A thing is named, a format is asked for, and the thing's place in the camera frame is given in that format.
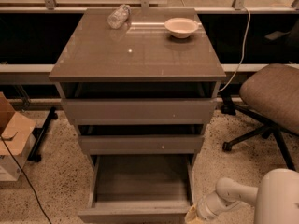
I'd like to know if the grey bottom drawer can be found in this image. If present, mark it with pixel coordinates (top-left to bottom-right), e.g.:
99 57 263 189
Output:
78 154 194 224

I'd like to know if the grey drawer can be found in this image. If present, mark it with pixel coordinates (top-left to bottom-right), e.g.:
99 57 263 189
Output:
58 81 219 126
78 124 204 155
78 154 194 224

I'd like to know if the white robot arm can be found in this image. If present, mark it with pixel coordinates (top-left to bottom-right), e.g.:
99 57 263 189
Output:
184 169 299 224

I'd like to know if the grey middle drawer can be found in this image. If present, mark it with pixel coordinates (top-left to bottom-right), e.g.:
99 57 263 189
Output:
78 124 204 155

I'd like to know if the grey drawer cabinet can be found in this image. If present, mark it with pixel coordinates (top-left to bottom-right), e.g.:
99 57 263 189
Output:
49 7 227 170

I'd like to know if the grey top drawer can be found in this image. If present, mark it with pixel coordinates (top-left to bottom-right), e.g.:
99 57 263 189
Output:
58 81 219 126

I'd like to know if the brown office chair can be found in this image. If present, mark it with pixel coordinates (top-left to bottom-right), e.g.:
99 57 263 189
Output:
221 63 299 171

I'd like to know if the black stand leg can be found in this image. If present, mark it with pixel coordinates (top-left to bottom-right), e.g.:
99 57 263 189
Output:
27 106 58 162

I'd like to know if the white paper bowl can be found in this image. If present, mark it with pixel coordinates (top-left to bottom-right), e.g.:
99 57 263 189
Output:
164 18 198 39

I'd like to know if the cardboard box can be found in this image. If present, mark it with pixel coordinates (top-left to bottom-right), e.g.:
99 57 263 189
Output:
0 92 36 181

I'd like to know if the clear plastic bottle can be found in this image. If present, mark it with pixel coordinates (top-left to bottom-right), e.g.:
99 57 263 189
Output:
107 4 131 29

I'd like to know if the white power cable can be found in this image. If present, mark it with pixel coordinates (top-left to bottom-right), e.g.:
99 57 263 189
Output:
217 7 252 93

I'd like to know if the black floor cable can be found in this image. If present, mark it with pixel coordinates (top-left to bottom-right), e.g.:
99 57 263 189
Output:
0 137 53 224

